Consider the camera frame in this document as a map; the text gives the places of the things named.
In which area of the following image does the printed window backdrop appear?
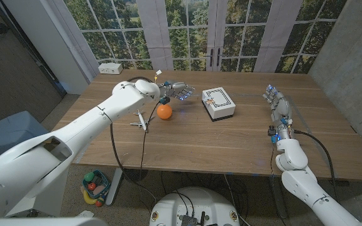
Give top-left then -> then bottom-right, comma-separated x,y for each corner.
47,0 -> 348,75

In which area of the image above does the yellow toy banana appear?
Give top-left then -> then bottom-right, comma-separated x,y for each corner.
82,188 -> 97,205

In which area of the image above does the black floor cable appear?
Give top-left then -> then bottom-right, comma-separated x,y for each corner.
223,174 -> 251,226

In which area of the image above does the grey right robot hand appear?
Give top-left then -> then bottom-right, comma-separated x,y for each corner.
261,83 -> 294,141

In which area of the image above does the orange ball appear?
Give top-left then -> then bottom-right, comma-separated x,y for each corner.
156,104 -> 173,121

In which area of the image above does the round black table foot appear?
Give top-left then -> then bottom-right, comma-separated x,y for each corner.
123,168 -> 149,183

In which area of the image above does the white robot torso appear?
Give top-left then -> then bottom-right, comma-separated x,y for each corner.
148,186 -> 241,226

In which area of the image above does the blue toy basket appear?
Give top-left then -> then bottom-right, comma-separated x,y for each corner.
82,169 -> 112,200

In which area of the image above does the grey table leg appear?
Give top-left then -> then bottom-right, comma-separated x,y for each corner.
268,177 -> 288,220

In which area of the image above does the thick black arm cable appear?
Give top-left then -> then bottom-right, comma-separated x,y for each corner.
109,76 -> 153,173
293,129 -> 339,202

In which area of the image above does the blue-grey bin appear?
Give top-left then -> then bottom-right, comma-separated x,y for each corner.
0,110 -> 50,158

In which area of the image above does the grey toy airplane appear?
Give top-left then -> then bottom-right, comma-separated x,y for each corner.
129,109 -> 149,133

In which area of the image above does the white box with black base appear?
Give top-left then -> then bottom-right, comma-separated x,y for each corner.
201,87 -> 236,122

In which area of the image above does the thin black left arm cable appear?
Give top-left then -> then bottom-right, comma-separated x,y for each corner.
138,102 -> 163,189

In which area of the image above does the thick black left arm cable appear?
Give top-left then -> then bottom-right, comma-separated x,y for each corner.
109,76 -> 153,173

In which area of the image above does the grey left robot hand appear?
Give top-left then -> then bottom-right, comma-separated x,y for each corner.
158,80 -> 197,102

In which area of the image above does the white power strip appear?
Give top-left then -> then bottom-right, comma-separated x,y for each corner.
98,62 -> 124,75

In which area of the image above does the white table leg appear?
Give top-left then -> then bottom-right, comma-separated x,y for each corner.
105,168 -> 124,207

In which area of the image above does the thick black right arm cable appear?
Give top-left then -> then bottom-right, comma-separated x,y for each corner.
293,129 -> 339,202

